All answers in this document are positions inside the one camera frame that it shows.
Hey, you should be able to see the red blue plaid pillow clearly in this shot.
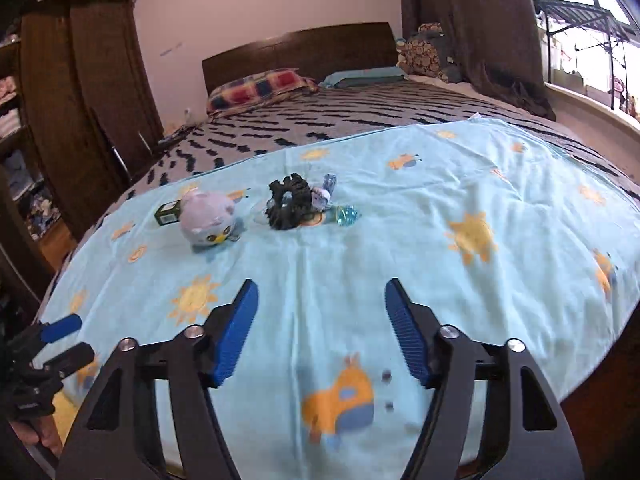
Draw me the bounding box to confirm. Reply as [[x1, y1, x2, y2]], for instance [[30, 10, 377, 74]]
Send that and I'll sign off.
[[206, 69, 318, 117]]

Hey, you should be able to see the small purple toy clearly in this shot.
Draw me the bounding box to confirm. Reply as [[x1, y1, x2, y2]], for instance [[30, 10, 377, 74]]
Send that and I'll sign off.
[[311, 174, 338, 211]]

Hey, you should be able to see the yellow cloth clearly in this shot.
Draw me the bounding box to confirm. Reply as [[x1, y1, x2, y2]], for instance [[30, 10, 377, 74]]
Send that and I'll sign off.
[[51, 394, 82, 447]]

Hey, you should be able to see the light blue printed sheet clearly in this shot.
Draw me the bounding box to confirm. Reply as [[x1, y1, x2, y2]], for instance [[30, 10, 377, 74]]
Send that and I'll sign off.
[[37, 117, 640, 480]]

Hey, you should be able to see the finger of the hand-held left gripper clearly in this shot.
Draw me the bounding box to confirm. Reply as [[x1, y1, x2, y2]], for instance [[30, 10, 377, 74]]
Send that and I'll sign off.
[[39, 313, 84, 344], [42, 342, 96, 381]]

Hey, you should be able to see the black folding rack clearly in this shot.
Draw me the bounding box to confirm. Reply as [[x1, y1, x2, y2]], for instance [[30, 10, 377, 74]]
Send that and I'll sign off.
[[532, 0, 640, 111]]

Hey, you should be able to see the black scrunchie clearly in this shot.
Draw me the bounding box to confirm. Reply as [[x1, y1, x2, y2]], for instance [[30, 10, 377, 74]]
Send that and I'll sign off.
[[267, 172, 316, 231]]

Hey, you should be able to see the grey black zigzag blanket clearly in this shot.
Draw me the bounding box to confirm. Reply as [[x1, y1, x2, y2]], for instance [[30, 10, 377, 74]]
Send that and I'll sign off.
[[90, 77, 640, 231]]

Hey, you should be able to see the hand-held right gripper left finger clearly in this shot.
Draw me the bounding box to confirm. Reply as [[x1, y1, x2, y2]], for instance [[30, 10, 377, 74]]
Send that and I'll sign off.
[[56, 279, 260, 480]]

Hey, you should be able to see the teal pillow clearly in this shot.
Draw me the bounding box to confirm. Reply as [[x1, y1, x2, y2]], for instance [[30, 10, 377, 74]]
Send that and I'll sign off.
[[320, 66, 407, 88]]

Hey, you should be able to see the dark brown curtain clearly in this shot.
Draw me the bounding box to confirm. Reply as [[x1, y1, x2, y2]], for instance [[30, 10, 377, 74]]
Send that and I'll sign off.
[[397, 0, 557, 121]]

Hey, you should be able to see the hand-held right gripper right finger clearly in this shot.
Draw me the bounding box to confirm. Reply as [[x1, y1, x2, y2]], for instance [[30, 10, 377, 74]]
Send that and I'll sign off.
[[384, 278, 586, 480]]

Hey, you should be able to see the grey plush toy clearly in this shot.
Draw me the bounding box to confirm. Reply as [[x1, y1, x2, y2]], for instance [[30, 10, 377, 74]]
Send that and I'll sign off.
[[179, 187, 243, 251]]

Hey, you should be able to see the dark wooden headboard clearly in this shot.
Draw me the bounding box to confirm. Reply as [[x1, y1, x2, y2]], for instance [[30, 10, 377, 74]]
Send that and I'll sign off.
[[201, 22, 399, 95]]

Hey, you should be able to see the dark wooden wardrobe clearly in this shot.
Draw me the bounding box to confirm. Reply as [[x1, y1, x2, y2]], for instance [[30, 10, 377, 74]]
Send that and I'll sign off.
[[20, 0, 166, 241]]

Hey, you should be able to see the clear blue plastic piece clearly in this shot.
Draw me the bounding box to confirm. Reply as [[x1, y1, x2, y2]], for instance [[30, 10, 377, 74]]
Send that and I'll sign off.
[[330, 205, 362, 227]]

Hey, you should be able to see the person's left hand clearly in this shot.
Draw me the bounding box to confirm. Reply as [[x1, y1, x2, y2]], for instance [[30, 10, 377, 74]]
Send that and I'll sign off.
[[10, 414, 64, 457]]

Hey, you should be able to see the open shelf with clothes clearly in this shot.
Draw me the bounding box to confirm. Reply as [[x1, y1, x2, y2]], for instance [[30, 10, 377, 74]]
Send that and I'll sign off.
[[0, 35, 63, 246]]

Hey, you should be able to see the small dark green box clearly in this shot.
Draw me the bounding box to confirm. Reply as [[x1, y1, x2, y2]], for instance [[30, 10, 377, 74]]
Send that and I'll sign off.
[[155, 200, 182, 226]]

